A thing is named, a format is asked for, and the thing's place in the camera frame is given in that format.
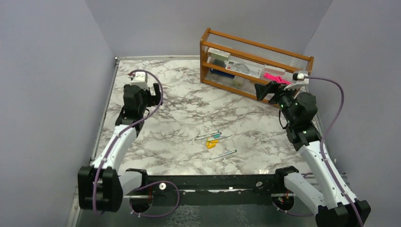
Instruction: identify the grey pen teal end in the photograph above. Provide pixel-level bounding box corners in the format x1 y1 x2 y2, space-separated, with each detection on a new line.
195 132 221 140

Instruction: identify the white green box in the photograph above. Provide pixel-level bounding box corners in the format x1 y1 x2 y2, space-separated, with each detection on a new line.
207 47 230 61

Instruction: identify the pink plastic tool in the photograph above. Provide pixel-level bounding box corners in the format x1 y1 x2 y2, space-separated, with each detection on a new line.
263 72 292 85

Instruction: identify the orange wooden shelf rack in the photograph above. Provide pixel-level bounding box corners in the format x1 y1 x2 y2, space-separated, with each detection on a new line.
199 28 314 100

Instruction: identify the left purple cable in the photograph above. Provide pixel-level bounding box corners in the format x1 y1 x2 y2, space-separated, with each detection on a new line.
92 69 181 218

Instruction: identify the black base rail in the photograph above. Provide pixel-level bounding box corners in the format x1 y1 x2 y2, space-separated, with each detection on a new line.
127 174 295 210

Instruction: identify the purple cable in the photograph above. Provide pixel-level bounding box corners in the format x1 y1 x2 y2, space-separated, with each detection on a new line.
92 69 181 218
271 76 364 227

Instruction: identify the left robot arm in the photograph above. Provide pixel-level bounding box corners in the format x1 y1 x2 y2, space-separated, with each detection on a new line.
78 83 163 212

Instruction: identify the blue flat box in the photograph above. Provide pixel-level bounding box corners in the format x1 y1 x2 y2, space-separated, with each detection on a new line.
209 69 235 79

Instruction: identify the grey pen purple end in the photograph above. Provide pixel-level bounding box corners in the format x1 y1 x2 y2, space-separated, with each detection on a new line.
216 135 232 140

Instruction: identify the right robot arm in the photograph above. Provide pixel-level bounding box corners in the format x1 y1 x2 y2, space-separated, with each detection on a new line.
254 82 371 227

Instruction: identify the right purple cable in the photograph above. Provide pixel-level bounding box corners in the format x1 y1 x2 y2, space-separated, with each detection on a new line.
271 76 364 227

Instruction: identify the small white box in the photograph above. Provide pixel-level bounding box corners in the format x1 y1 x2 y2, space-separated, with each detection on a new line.
233 76 245 87

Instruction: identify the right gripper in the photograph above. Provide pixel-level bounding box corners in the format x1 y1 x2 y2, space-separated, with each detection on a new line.
256 79 302 124

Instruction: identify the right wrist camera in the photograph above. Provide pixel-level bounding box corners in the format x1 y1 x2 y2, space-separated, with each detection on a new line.
284 70 309 90

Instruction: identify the white printed card package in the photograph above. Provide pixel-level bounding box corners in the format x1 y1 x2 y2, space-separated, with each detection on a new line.
225 61 262 78

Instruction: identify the yellow pen cap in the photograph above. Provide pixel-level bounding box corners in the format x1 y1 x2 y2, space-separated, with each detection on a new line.
207 143 216 149
207 140 218 146

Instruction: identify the grey pen green end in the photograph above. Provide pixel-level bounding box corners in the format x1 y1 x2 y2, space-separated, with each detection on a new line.
196 130 220 138

